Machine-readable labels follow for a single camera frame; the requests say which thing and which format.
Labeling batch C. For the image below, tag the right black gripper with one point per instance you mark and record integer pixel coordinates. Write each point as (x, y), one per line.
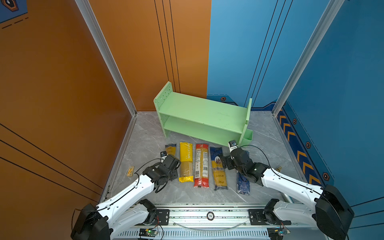
(228, 160)

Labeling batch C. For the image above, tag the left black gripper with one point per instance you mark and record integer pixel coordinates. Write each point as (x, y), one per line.
(175, 174)

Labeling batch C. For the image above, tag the blue and yellow spaghetti bag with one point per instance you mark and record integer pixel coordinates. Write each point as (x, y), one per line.
(171, 149)

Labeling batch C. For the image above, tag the red spaghetti bag white label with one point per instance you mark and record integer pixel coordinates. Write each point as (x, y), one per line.
(202, 166)

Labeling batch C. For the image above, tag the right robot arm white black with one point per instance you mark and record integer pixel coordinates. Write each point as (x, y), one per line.
(300, 192)

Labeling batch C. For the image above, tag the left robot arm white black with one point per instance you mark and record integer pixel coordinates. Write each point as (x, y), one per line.
(123, 198)

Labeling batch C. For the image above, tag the green cup on shelf side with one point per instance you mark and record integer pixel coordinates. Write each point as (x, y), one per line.
(247, 138)

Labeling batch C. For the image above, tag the green two-tier shelf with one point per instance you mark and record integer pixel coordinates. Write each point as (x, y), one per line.
(199, 118)

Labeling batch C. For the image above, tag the Ankara yellow blue spaghetti bag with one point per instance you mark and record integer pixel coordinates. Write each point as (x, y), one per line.
(219, 173)

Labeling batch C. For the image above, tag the blue Barilla spaghetti box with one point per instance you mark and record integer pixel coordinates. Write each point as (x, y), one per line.
(243, 184)

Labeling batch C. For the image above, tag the left green circuit board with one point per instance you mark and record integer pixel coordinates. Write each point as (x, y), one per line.
(148, 234)

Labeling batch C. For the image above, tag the right circuit board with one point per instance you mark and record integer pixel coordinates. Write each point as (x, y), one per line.
(278, 234)

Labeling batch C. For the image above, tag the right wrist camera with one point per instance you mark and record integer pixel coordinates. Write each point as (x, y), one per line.
(233, 145)

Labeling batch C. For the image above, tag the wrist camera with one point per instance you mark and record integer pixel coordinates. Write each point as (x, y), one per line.
(233, 145)
(163, 155)

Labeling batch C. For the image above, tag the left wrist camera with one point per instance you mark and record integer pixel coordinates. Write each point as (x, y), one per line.
(163, 155)

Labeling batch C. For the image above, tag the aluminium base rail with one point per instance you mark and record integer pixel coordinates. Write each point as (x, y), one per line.
(212, 216)

